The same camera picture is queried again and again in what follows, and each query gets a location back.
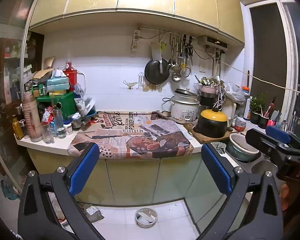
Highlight right hand orange glove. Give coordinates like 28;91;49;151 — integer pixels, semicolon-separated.
280;182;300;234

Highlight white bowl in sink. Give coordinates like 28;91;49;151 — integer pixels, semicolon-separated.
226;133;259;161

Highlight small potted plant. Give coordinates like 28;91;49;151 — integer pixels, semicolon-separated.
250;93;266;125

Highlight grey bag on floor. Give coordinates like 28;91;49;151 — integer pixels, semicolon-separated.
78;203;104;223

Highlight grey dish rag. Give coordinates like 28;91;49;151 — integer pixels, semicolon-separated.
211;141;226;155

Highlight black pot yellow lid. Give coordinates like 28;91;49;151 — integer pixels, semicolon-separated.
193;108;228;138

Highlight clear drinking glass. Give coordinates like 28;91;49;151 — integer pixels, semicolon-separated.
41;122;54;144

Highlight pink utensil pot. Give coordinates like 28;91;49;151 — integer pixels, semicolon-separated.
198;84;217;97

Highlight clear water bottle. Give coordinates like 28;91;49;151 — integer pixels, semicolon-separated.
53;109;66;139

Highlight stack of paper cups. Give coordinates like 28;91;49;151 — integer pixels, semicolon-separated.
22;91;43;142

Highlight yellow oil bottle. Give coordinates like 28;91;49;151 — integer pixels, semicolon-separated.
12;115;24;140

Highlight wooden cutting board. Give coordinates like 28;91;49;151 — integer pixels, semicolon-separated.
184;122;235;145

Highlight white pill jar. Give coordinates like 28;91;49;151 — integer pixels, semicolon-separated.
63;120;73;135

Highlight white rice cooker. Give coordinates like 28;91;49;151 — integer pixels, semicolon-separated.
171;88;200;122

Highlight printed newspaper table cover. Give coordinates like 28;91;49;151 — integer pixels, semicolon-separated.
67;111;194;159

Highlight green storage box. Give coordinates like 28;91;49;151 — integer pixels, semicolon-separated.
36;92;77;119

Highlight hanging metal ladle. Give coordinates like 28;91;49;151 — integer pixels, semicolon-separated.
169;37;180;75

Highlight teal tissue packs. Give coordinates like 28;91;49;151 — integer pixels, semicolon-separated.
46;76;70;92

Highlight black hanging wok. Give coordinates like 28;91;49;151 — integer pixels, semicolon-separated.
145;59;170;85

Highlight red thermos kettle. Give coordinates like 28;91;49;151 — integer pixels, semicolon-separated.
63;61;77;91

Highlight white power strip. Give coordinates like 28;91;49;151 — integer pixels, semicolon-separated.
131;29;141;51

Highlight stretched clothesline rope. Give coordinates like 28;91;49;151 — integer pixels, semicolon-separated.
193;47;300;96

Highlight wall water heater unit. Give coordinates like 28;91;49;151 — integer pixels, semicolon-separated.
197;35;228;51

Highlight upper yellow wall cabinets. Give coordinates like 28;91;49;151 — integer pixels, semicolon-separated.
30;0;244;46

